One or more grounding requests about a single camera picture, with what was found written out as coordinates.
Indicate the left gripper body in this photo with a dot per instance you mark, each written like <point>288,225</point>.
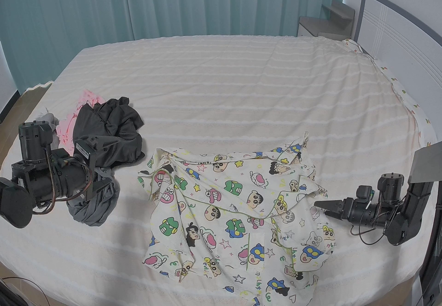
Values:
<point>72,176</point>

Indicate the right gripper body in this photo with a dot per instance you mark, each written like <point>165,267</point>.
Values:
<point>361,213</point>

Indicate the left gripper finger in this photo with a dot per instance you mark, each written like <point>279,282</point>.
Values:
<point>102,145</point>
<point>100,190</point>

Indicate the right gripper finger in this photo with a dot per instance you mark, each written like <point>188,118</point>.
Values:
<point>338,215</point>
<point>333,205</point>

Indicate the white printed pyjama top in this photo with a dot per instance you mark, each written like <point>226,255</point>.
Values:
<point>241,211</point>

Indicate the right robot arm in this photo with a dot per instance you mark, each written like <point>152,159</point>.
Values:
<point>411,208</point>

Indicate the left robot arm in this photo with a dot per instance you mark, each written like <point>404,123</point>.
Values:
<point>34,145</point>

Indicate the bed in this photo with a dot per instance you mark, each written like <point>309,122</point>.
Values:
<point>241,90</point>

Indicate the dark grey garment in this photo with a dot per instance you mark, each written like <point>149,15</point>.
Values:
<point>93,208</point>

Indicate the black garment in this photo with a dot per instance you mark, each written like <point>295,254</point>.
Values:
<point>117,125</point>

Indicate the pink garment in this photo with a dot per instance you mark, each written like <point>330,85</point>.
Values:
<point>86,99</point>

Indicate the light grey garment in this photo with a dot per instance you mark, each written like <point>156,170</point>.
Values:
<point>50,119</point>

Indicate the grey bedside table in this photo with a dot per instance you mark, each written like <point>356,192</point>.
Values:
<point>324,23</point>

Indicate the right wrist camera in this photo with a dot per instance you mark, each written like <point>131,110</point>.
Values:
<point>364,194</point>

